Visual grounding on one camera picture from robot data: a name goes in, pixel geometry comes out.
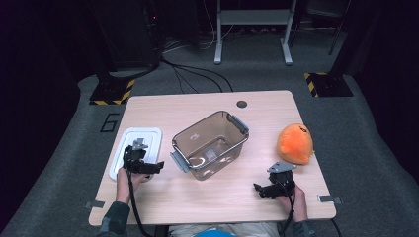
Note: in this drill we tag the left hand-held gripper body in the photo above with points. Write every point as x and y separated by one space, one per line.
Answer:
136 153

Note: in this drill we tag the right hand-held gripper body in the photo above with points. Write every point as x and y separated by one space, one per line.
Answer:
281 179

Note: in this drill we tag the white storage box lid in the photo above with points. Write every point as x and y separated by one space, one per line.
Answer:
136 138

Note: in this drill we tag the orange plush toy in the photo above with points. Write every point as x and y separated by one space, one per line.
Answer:
294 143

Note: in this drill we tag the clear brown storage box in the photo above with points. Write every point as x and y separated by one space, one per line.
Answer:
210 148

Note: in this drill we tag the person's right hand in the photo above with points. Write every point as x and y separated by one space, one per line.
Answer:
298 204

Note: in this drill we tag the person's left hand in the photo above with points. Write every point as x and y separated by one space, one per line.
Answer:
126 187

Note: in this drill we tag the grey tape strip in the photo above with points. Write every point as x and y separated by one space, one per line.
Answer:
329 198
95 204

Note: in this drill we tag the blue round object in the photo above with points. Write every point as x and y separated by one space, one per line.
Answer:
212 234

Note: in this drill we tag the black equipment cabinet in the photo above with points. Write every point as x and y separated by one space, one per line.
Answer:
128 29

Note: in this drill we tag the white metal stand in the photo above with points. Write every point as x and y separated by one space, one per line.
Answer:
253 16

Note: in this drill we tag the black yellow striped base plate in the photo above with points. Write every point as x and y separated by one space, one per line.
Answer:
329 85
112 94

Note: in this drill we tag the black stand post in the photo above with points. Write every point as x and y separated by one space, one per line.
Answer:
346 39

